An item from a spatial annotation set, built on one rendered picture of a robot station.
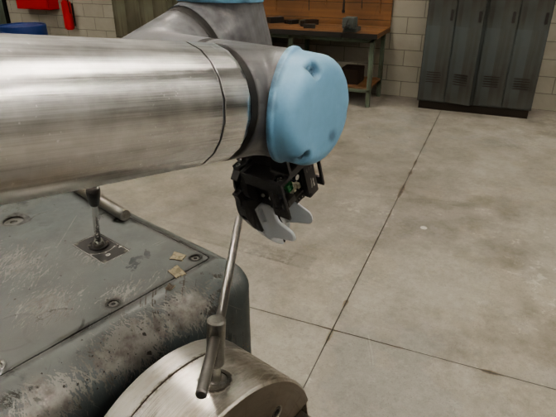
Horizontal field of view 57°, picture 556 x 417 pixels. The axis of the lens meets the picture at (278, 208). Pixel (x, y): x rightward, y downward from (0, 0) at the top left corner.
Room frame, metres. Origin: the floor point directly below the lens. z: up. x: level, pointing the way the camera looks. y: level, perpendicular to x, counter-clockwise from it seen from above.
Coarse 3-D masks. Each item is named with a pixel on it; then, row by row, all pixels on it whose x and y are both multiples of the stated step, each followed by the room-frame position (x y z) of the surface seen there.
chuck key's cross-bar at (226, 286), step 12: (240, 216) 0.69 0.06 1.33; (240, 228) 0.67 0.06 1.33; (228, 252) 0.61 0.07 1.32; (228, 264) 0.58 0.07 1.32; (228, 276) 0.56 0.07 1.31; (228, 288) 0.54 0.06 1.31; (216, 336) 0.45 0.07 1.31; (216, 348) 0.43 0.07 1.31; (204, 360) 0.41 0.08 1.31; (204, 372) 0.39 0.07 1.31; (204, 384) 0.37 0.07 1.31; (204, 396) 0.36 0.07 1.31
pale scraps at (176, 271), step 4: (176, 252) 0.71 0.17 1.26; (172, 256) 0.70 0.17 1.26; (176, 256) 0.70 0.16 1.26; (180, 256) 0.70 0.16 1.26; (184, 256) 0.70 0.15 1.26; (180, 260) 0.69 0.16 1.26; (172, 268) 0.66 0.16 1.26; (176, 268) 0.66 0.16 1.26; (180, 268) 0.66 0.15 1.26; (172, 272) 0.65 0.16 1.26; (176, 272) 0.65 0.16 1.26; (180, 272) 0.65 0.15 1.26; (184, 272) 0.65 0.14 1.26; (176, 276) 0.64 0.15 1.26; (168, 284) 0.62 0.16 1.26; (164, 288) 0.61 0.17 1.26; (168, 288) 0.61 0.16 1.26; (172, 288) 0.61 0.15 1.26
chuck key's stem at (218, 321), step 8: (208, 320) 0.46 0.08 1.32; (216, 320) 0.46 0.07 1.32; (224, 320) 0.46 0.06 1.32; (208, 328) 0.45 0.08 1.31; (216, 328) 0.45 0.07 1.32; (224, 328) 0.46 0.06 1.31; (208, 336) 0.45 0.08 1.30; (224, 336) 0.45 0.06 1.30; (224, 344) 0.45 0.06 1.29; (224, 352) 0.45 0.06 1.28; (216, 360) 0.45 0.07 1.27; (224, 360) 0.46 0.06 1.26; (216, 368) 0.44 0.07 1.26; (216, 376) 0.45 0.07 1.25; (216, 384) 0.45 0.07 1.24
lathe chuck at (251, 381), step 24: (240, 360) 0.50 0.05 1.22; (168, 384) 0.45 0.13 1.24; (192, 384) 0.44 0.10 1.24; (240, 384) 0.45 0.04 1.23; (264, 384) 0.46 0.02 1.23; (288, 384) 0.49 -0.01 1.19; (144, 408) 0.42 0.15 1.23; (168, 408) 0.41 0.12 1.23; (192, 408) 0.41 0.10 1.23; (216, 408) 0.41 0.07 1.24; (240, 408) 0.42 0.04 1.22; (264, 408) 0.45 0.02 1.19; (288, 408) 0.49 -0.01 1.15
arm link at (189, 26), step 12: (168, 12) 0.46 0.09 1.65; (180, 12) 0.46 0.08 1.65; (192, 12) 0.46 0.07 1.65; (156, 24) 0.44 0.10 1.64; (168, 24) 0.44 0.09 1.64; (180, 24) 0.44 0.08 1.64; (192, 24) 0.45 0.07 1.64; (204, 24) 0.45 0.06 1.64; (132, 36) 0.43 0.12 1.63; (144, 36) 0.42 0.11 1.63; (156, 36) 0.41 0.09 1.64; (168, 36) 0.41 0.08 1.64; (180, 36) 0.40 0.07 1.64; (192, 36) 0.40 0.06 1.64; (204, 36) 0.44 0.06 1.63; (216, 36) 0.45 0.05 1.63
